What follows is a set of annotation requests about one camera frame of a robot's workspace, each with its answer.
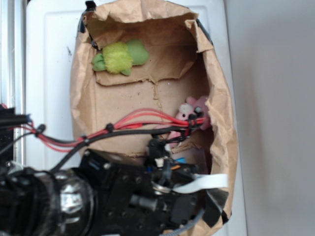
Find red and black cable bundle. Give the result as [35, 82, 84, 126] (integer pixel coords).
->
[0, 105, 207, 173]

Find brown paper bag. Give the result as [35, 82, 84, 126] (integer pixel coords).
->
[70, 0, 238, 236]

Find green plush toy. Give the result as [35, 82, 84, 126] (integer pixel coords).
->
[92, 39, 149, 76]

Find pink plush bunny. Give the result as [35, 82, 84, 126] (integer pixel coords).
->
[154, 95, 212, 149]

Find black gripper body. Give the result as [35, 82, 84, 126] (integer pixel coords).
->
[127, 138, 204, 229]

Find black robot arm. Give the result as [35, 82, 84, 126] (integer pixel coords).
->
[0, 108, 206, 236]

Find grey braided cable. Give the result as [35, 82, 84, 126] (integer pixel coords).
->
[162, 208, 206, 236]

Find aluminium frame rail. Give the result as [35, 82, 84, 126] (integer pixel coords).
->
[0, 0, 27, 173]

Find blue rectangular block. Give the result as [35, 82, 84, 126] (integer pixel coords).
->
[176, 157, 188, 164]

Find white flat ribbon cable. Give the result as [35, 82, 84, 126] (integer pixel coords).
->
[172, 173, 229, 194]

